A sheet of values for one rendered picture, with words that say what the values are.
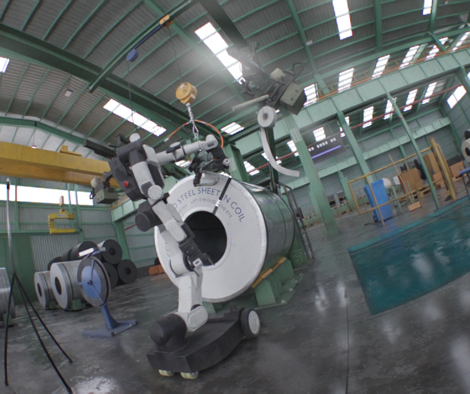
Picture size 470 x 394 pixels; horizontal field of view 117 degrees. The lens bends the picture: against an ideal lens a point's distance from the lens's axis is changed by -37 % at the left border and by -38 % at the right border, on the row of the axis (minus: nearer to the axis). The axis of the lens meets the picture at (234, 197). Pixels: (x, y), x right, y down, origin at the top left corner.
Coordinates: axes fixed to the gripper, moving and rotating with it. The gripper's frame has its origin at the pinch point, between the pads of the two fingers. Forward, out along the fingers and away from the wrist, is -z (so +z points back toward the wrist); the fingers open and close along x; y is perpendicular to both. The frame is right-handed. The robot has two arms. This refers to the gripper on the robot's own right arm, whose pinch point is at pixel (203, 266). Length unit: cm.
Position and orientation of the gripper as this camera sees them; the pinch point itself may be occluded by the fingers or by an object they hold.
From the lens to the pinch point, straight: 132.4
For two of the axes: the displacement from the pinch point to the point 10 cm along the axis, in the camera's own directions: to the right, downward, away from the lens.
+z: -5.7, -8.2, -1.1
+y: -2.5, 0.4, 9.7
